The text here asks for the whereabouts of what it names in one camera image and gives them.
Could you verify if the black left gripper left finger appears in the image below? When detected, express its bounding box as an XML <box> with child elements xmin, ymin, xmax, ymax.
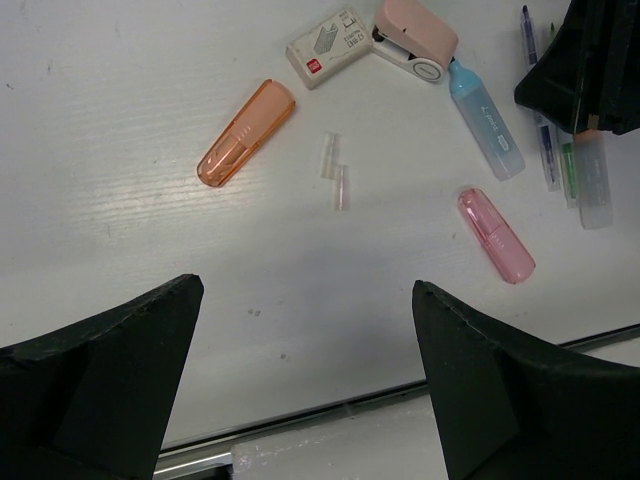
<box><xmin>1</xmin><ymin>274</ymin><xmax>204</xmax><ymax>479</ymax></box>

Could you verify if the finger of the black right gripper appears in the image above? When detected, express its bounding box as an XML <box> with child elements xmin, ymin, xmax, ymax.
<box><xmin>514</xmin><ymin>0</ymin><xmax>639</xmax><ymax>135</ymax></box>

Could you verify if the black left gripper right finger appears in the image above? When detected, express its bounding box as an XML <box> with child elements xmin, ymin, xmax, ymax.
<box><xmin>412</xmin><ymin>281</ymin><xmax>639</xmax><ymax>479</ymax></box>

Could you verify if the green gel pen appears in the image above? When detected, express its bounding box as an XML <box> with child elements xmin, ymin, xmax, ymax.
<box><xmin>548</xmin><ymin>21</ymin><xmax>581</xmax><ymax>210</ymax></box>

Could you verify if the purple gel pen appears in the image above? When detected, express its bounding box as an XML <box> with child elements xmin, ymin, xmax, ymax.
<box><xmin>519</xmin><ymin>4</ymin><xmax>562</xmax><ymax>193</ymax></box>

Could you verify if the clear pen cap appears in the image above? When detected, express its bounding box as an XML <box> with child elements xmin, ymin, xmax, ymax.
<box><xmin>333</xmin><ymin>165</ymin><xmax>349</xmax><ymax>211</ymax></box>
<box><xmin>320</xmin><ymin>132</ymin><xmax>341</xmax><ymax>180</ymax></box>

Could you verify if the grey translucent highlighter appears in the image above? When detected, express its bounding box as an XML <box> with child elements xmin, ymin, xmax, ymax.
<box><xmin>573</xmin><ymin>130</ymin><xmax>613</xmax><ymax>230</ymax></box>

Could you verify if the silver foil tape sheet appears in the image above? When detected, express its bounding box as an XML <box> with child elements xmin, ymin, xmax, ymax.
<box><xmin>232</xmin><ymin>396</ymin><xmax>448</xmax><ymax>479</ymax></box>

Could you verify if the blue highlighter marker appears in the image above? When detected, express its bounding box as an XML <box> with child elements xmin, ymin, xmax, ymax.
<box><xmin>448</xmin><ymin>58</ymin><xmax>525</xmax><ymax>181</ymax></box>

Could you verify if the pink capsule correction tape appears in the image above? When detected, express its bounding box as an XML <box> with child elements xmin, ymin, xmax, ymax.
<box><xmin>457</xmin><ymin>188</ymin><xmax>536</xmax><ymax>284</ymax></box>

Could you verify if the white staple box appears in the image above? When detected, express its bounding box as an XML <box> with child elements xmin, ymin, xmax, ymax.
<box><xmin>285</xmin><ymin>6</ymin><xmax>373</xmax><ymax>90</ymax></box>

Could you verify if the orange capsule correction tape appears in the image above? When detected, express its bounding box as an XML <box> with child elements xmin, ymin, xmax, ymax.
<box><xmin>196</xmin><ymin>79</ymin><xmax>296</xmax><ymax>188</ymax></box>

